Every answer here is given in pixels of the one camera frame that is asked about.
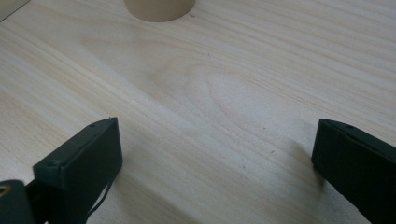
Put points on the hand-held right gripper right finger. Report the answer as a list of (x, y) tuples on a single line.
[(358, 165)]

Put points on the beige round cup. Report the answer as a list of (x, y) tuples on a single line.
[(159, 9)]

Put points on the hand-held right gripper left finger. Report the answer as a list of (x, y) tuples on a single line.
[(82, 161)]

